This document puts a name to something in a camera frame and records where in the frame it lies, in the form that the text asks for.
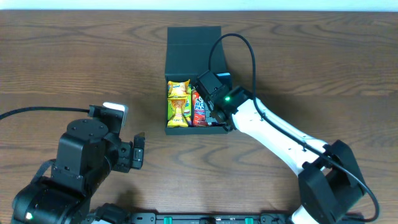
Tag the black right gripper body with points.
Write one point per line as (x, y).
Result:
(214, 115)

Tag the red Hello Panda box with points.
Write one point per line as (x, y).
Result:
(199, 111)

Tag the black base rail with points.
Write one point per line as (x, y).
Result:
(265, 218)

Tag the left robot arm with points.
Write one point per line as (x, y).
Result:
(62, 188)

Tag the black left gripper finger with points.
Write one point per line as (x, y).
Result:
(137, 158)
(139, 140)

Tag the small yellow snack packet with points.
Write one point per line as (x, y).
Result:
(177, 89)

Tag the yellow orange snack pouch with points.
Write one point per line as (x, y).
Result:
(177, 119)

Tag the black gift box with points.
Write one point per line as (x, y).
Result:
(188, 50)

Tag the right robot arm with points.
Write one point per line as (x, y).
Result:
(329, 179)

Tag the green Pretz snack box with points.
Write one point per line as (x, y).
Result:
(188, 107)

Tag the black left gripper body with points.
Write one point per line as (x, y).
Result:
(137, 154)

